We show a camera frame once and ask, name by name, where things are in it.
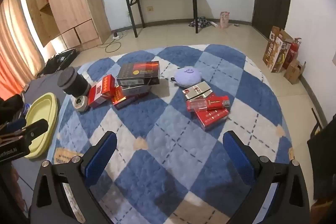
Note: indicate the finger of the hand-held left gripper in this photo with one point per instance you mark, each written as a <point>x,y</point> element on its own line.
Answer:
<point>15,123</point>
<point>36,127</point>

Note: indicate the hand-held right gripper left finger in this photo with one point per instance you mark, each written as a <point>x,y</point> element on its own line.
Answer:
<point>101,158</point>

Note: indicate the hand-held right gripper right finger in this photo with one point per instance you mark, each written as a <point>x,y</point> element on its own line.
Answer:
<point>239,158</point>

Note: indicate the yellow plastic basin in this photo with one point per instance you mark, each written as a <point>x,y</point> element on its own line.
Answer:
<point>43,119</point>

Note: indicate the white tape roll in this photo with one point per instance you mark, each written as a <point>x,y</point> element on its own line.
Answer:
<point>80,103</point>

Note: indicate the black foam cylinder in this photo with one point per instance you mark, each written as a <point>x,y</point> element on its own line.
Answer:
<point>73,81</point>

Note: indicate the red gold-dotted cigarette box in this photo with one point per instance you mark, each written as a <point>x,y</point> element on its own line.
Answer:
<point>101,90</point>

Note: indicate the white silver cigarette box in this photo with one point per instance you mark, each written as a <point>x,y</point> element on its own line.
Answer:
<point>197,91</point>

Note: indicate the black carton box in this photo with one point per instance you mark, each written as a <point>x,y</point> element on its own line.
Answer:
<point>137,73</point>

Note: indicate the white plush smiley pad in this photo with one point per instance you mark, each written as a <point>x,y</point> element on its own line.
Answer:
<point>187,77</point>

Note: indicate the black jacket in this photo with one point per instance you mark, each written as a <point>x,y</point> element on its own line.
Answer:
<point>9,107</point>

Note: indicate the blue checkered blanket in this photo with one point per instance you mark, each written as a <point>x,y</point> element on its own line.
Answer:
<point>168,150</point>

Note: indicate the black open case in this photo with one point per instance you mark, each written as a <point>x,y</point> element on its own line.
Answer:
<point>60,60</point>

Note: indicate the orange curtain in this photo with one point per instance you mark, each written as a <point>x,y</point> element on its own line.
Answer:
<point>15,43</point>

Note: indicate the black fabric object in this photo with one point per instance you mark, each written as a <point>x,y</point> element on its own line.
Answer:
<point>324,155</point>

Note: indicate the small brown cardboard box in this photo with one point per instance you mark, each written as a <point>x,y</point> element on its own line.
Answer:
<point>294,71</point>

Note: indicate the colourful cardboard box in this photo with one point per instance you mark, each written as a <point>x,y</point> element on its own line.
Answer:
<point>275,50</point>

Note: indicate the red fire extinguisher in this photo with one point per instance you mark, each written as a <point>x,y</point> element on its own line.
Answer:
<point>292,53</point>

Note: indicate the white power strip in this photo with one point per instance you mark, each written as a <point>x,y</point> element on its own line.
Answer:
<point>116,35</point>

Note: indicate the pink standing packet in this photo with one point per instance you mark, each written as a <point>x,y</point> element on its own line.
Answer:
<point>224,19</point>

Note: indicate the plaid cloth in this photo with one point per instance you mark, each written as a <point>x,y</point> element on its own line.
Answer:
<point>200,22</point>

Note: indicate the wall socket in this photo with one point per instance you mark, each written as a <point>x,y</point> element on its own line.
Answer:
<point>150,8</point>

